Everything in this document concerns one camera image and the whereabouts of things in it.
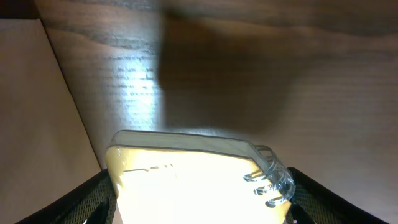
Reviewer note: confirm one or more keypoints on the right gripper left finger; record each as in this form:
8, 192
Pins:
94, 201

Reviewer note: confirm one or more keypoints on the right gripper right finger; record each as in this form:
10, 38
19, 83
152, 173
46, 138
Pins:
314, 203

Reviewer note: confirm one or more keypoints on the yellow spiral notepad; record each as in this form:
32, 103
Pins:
162, 178

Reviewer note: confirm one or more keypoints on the open cardboard box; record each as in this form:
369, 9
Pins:
45, 150

